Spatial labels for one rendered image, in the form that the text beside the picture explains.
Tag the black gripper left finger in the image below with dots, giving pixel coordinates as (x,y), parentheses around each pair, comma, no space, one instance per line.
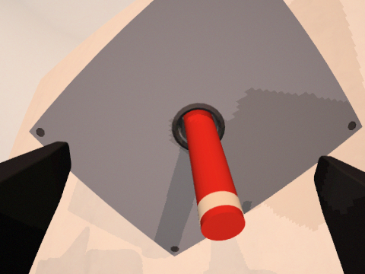
(31,186)

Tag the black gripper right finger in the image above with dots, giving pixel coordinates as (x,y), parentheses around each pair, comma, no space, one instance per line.
(341,191)

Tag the grey flat panel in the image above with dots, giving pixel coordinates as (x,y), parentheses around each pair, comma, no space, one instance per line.
(276,105)

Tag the red peg with white band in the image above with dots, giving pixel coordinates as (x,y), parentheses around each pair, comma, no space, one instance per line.
(219,209)

